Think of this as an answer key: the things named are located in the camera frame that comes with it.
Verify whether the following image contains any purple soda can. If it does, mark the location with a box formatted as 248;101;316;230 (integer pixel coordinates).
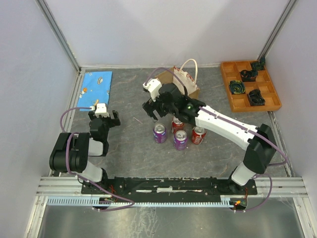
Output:
174;130;188;150
153;123;167;143

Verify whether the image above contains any red cola can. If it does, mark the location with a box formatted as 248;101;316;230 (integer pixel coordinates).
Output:
171;116;185;134
191;126;207;145

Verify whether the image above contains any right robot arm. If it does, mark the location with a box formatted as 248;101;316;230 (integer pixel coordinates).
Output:
142;79;277;194

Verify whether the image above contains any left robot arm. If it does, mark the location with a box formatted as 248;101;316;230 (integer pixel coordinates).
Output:
49;110;121;193

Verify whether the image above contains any blue patterned cloth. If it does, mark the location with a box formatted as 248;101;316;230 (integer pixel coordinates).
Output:
77;71;112;112

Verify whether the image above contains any rolled green blue sock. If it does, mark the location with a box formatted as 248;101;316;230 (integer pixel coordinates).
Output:
229;80;246;95

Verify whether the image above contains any rolled dark sock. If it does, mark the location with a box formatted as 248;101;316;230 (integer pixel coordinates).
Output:
240;70;258;82

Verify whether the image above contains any rolled black sock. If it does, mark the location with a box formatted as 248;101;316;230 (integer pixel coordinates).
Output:
247;89;265;106

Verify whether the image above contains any rolled sock in corner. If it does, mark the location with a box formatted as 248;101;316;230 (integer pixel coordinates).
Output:
250;56;266;71

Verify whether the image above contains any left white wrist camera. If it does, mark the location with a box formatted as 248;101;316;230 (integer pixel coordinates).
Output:
90;103;109;118

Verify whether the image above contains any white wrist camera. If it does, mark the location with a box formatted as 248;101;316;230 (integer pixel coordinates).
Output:
143;78;162;102
90;103;109;118

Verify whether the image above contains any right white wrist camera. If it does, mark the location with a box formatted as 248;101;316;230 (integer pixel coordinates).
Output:
143;78;162;102

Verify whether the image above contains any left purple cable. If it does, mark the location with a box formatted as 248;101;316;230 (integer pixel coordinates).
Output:
60;106;135;212

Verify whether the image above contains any purple cable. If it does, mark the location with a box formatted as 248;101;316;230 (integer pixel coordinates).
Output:
60;106;135;212
145;67;289;213

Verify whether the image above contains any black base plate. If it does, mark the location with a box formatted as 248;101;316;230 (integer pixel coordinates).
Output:
81;176;258;202

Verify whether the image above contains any blue slotted cable duct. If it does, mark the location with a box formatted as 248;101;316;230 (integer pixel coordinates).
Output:
47;196;234;208

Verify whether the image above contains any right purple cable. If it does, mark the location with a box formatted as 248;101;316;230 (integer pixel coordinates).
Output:
145;67;289;213

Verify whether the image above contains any aluminium frame rail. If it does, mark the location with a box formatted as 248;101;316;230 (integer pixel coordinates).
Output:
36;177;308;198

